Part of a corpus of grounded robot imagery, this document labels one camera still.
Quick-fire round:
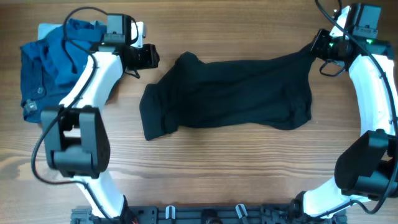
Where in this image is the blue clothes pile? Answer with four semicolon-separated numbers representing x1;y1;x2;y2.
21;19;106;123

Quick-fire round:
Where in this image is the black t-shirt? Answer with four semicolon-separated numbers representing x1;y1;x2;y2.
139;45;315;141

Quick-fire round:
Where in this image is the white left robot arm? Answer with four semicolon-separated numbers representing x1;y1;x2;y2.
39;14;159;223

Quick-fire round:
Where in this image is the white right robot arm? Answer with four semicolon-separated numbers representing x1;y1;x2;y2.
300;3;397;220

